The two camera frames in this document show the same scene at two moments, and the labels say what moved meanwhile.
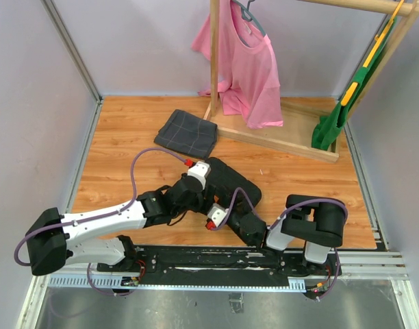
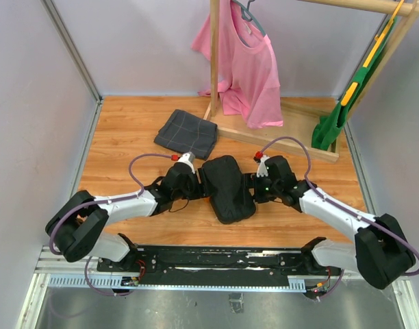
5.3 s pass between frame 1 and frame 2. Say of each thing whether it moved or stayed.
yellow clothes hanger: stayed
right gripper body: moved
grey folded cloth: stayed
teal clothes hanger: stayed
